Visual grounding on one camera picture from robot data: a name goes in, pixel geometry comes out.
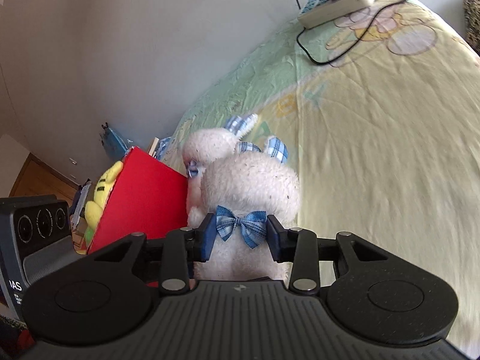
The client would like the yellow tiger plush toy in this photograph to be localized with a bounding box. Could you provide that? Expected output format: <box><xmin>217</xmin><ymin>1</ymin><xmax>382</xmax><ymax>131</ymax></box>
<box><xmin>85</xmin><ymin>161</ymin><xmax>124</xmax><ymax>232</ymax></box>

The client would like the white plush rabbit toy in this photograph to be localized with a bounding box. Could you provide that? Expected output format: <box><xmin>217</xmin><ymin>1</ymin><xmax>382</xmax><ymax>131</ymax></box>
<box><xmin>182</xmin><ymin>114</ymin><xmax>300</xmax><ymax>281</ymax></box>

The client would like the red cardboard box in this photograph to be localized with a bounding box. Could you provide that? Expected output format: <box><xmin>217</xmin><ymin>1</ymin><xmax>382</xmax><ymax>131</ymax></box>
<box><xmin>88</xmin><ymin>148</ymin><xmax>187</xmax><ymax>254</ymax></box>

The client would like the yellow book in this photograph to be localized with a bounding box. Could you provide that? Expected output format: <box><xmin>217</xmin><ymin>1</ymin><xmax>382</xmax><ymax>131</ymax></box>
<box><xmin>148</xmin><ymin>137</ymin><xmax>160</xmax><ymax>157</ymax></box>

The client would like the blue plastic bag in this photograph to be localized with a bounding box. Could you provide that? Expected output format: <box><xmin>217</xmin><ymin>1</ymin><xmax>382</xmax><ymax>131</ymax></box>
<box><xmin>100</xmin><ymin>122</ymin><xmax>134</xmax><ymax>162</ymax></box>

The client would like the green yellow bed sheet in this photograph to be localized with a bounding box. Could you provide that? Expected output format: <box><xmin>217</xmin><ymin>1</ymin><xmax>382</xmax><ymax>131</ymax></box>
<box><xmin>163</xmin><ymin>0</ymin><xmax>479</xmax><ymax>358</ymax></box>

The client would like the white power strip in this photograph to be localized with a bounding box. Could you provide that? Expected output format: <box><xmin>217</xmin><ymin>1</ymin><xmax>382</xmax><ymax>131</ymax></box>
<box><xmin>297</xmin><ymin>0</ymin><xmax>375</xmax><ymax>29</ymax></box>

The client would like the patterned brown cushioned stool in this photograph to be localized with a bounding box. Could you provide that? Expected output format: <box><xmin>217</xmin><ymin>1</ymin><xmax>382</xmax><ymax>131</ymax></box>
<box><xmin>463</xmin><ymin>0</ymin><xmax>480</xmax><ymax>54</ymax></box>

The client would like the black charger cable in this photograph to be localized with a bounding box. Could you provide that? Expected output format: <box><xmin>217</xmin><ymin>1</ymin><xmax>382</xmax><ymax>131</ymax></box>
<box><xmin>288</xmin><ymin>0</ymin><xmax>410</xmax><ymax>67</ymax></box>

